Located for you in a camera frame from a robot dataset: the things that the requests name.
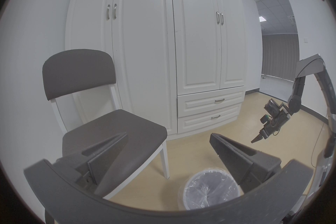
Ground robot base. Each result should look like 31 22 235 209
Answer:
302 134 336 218

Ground white trash bin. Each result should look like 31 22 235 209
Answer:
177 167 244 211

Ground white chair grey cushions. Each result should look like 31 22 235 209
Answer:
42 49 170 200

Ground white wardrobe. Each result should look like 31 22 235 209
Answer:
65 0 248 141

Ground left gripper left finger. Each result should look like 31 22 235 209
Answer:
56 132 129 192

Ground black cable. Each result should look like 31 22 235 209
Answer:
312 118 329 166

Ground clear plastic bag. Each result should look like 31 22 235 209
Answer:
177 167 244 211

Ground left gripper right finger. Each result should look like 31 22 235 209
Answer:
209 133 282 192

